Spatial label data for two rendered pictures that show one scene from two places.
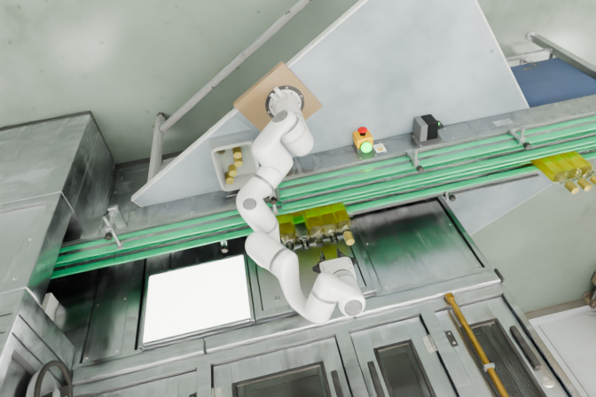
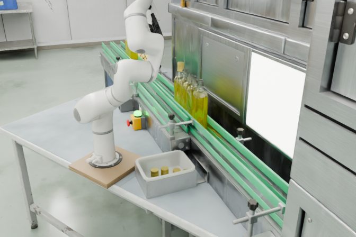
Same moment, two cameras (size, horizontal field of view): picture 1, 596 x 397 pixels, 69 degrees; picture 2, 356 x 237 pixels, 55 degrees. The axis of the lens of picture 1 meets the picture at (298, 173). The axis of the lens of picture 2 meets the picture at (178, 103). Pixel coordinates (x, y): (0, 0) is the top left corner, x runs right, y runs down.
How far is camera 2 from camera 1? 1.56 m
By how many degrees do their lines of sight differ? 55
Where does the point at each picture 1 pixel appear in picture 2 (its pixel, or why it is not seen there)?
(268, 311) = (241, 49)
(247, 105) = (106, 176)
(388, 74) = (87, 126)
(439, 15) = (49, 118)
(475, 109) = not seen: hidden behind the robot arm
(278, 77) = (80, 165)
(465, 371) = not seen: outside the picture
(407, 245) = (188, 57)
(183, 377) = not seen: hidden behind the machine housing
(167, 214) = (240, 201)
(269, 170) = (107, 91)
